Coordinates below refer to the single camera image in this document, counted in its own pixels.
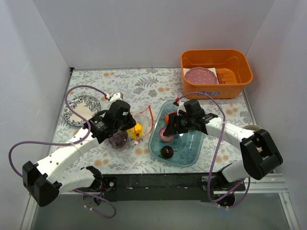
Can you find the yellow bell pepper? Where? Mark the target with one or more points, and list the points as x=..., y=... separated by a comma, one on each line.
x=135, y=132

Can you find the blue floral plate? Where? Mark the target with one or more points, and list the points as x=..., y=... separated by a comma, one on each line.
x=85, y=105

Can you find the orange fruit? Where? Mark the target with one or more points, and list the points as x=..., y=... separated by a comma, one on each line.
x=166, y=119

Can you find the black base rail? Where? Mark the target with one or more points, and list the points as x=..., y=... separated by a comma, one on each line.
x=155, y=187

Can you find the red grape bunch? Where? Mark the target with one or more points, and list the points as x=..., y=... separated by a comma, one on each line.
x=118, y=140

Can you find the beige ceramic bowl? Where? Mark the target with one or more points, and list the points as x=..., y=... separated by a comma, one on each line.
x=252, y=127

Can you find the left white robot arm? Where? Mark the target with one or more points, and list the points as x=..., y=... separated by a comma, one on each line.
x=46, y=179

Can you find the floral tablecloth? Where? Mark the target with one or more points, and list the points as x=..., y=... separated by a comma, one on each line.
x=143, y=87

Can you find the orange plastic basin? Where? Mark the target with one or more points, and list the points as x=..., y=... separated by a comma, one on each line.
x=219, y=73

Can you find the dark purple plum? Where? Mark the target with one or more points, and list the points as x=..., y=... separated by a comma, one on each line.
x=166, y=152

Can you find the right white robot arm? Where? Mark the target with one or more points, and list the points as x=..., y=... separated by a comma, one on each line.
x=260, y=155

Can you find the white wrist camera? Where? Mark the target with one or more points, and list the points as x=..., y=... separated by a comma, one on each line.
x=114, y=97
x=180, y=107

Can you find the blue transparent plastic tray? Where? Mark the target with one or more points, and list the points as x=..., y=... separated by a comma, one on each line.
x=186, y=146

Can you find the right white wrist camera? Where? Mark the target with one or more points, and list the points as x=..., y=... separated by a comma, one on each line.
x=180, y=107

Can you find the purple onion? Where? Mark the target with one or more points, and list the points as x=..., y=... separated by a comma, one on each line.
x=165, y=138

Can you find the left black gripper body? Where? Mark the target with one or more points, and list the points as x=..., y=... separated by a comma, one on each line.
x=127, y=123

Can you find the clear zip top bag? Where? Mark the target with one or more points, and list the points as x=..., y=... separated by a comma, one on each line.
x=145, y=118

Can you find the pink dotted plate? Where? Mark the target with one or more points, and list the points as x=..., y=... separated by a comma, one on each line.
x=214, y=81

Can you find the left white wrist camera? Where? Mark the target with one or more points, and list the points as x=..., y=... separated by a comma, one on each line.
x=114, y=97

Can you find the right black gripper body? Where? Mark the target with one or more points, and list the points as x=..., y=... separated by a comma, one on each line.
x=174, y=123

